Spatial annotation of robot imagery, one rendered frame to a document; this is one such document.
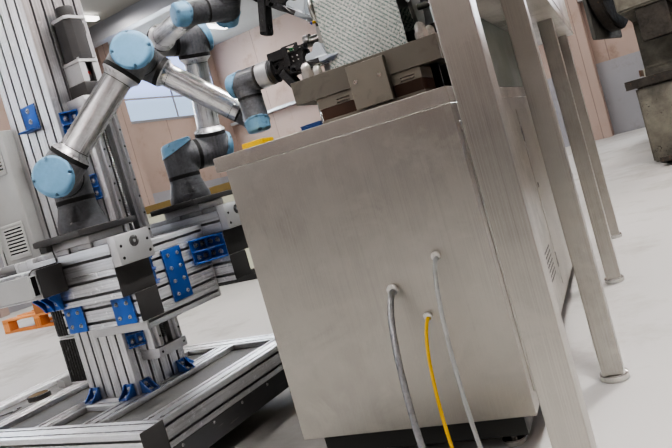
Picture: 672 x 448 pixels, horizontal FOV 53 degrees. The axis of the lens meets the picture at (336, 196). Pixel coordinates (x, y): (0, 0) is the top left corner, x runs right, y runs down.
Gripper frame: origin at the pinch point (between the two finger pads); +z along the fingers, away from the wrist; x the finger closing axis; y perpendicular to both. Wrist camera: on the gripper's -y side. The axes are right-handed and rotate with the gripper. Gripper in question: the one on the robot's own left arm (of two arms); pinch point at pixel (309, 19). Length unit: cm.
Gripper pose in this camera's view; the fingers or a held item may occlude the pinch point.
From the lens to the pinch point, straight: 206.3
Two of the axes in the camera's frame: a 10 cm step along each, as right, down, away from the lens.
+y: 3.6, -8.9, -2.9
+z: 8.6, 4.3, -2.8
